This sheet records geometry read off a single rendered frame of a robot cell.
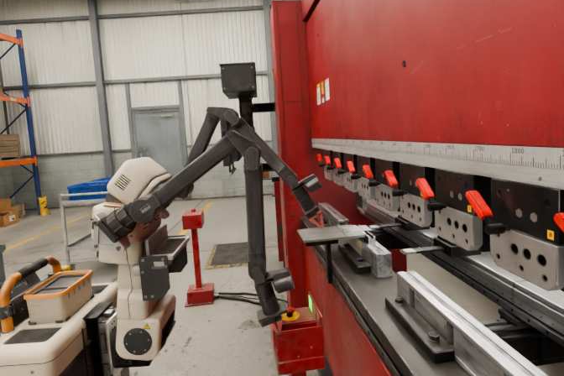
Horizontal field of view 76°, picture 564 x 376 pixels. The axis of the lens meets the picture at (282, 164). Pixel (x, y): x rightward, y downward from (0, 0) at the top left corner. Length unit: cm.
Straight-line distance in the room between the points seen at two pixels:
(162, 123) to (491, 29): 834
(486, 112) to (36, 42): 994
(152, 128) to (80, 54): 232
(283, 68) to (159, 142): 667
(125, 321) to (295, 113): 156
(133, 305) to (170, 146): 744
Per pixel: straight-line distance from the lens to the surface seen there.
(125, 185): 139
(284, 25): 250
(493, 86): 78
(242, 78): 256
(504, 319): 134
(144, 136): 898
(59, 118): 985
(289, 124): 240
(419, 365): 104
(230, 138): 113
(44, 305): 164
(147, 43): 919
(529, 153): 71
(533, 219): 72
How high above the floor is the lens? 145
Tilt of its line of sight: 5 degrees down
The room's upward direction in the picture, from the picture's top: 4 degrees counter-clockwise
